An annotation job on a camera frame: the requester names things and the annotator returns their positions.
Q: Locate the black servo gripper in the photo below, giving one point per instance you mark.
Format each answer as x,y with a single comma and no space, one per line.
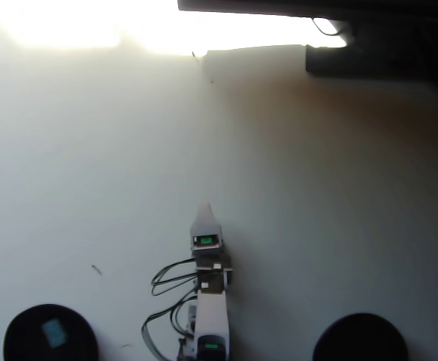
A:
211,276

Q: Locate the blue cube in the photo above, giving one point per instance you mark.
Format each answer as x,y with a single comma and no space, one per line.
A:
54,332

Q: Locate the black round bowl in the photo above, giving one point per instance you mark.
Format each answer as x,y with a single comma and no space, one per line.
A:
23,338
359,338

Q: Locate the dark overhead shelf edge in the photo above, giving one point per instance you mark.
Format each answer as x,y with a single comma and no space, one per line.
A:
278,6

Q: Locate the dark box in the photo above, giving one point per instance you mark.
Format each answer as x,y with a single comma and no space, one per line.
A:
384,56

